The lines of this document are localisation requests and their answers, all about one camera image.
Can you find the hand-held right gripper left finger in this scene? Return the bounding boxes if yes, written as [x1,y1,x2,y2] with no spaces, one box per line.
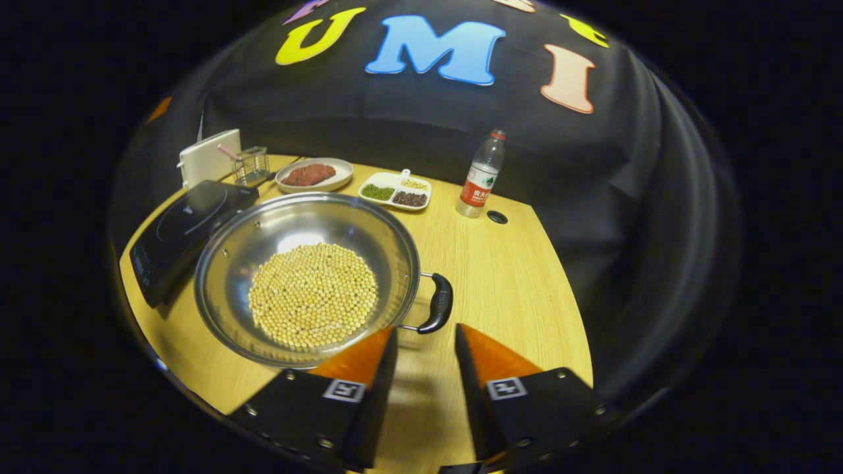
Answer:
[227,326,399,471]

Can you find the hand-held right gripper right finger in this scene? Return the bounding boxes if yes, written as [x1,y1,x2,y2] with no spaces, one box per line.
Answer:
[454,323,616,461]

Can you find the black induction cooktop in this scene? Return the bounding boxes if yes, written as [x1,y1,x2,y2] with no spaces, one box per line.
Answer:
[129,180,260,310]

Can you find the stainless steel pot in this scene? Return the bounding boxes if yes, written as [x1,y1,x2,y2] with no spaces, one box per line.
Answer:
[194,192,454,369]

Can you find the white toaster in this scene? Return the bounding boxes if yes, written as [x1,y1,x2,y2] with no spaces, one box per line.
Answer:
[177,129,243,190]

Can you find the pile of soybeans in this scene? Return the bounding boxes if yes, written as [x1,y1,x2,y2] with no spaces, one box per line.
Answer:
[248,242,379,350]

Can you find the round white plate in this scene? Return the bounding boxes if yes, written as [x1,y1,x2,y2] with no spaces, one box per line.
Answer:
[275,157,354,194]

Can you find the clear red label water bottle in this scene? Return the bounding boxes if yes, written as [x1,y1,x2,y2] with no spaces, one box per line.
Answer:
[456,130,507,219]

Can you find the white divided dish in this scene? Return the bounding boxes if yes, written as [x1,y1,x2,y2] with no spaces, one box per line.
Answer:
[358,169,433,211]

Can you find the black backdrop cloth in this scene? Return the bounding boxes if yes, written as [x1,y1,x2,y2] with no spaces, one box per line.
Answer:
[109,0,742,409]

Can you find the metal wire basket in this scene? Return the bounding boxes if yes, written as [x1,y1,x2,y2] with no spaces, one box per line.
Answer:
[231,146,271,188]

